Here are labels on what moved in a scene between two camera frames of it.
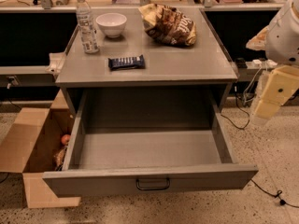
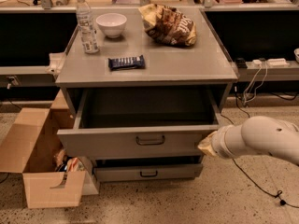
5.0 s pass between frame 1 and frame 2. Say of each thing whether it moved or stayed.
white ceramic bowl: stayed
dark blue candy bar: stayed
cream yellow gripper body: moved
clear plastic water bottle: stayed
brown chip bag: stayed
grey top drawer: moved
